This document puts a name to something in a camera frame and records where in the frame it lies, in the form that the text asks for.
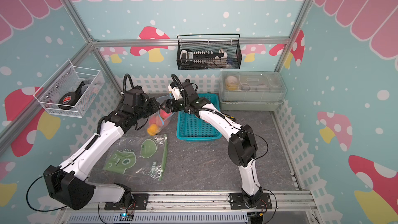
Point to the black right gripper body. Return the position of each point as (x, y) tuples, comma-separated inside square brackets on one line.
[(179, 105)]

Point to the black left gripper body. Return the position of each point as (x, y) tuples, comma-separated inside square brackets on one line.
[(147, 109)]

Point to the pink peach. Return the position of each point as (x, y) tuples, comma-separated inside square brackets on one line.
[(156, 119)]

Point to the clear blue zipper bag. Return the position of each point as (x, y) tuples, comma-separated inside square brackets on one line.
[(166, 118)]

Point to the yellow peach with leaf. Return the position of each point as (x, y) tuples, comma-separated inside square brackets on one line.
[(153, 129)]

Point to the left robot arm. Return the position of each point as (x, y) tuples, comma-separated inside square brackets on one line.
[(68, 182)]

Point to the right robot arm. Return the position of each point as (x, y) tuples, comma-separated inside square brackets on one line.
[(242, 146)]

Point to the clear bag green cartoon print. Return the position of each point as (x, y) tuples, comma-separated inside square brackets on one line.
[(139, 156)]

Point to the teal plastic perforated basket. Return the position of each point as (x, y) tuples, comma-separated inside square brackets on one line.
[(190, 128)]

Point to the clear plastic storage box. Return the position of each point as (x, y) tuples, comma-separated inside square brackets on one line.
[(251, 91)]

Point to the black tape roll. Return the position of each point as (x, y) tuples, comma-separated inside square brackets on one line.
[(70, 99)]

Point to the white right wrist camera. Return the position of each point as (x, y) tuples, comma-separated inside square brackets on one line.
[(176, 93)]

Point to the black wire mesh basket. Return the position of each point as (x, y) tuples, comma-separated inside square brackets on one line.
[(208, 51)]

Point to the clear acrylic wall bin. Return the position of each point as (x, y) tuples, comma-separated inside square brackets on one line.
[(70, 91)]

